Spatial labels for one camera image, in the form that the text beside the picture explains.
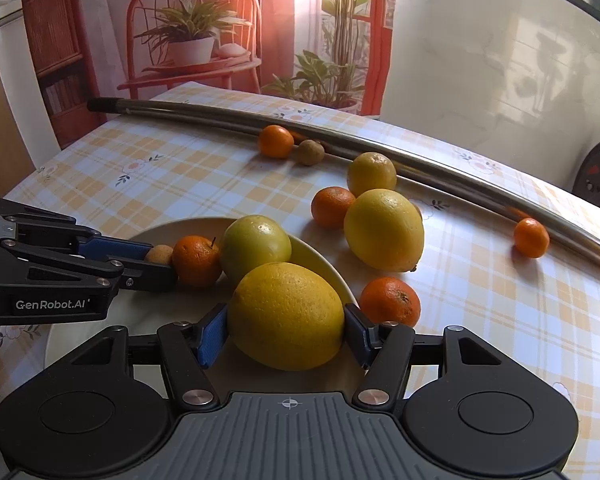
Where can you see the small round yellow lemon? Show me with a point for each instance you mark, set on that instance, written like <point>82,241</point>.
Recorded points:
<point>371,170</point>

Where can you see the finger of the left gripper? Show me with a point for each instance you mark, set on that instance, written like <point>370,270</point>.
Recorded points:
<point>103,248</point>
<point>143,275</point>

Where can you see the green apple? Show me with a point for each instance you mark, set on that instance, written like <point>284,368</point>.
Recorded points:
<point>251,241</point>

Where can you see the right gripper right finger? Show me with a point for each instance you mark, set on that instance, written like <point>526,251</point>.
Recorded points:
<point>384,352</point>

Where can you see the long metal pole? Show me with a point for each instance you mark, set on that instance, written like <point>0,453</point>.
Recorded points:
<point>415,167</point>

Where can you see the tangerine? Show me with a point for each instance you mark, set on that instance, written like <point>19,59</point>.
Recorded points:
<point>196,260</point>
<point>531,239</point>
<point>390,300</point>
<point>275,141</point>
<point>330,205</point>

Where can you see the printed room backdrop cloth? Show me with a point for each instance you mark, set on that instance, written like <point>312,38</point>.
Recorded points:
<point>57,55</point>

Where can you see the beige round plate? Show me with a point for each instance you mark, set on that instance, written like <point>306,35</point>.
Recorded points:
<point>142,313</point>

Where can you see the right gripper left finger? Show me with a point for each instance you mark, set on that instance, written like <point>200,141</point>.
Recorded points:
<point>187,351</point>

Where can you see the yellow plaid floral tablecloth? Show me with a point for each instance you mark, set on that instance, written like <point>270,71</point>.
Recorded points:
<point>129,175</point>

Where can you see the brown kiwi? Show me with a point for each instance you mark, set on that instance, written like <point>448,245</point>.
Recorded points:
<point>160,254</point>
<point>309,153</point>

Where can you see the large lemon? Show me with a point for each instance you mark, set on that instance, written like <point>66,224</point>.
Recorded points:
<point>385,231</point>
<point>286,317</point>

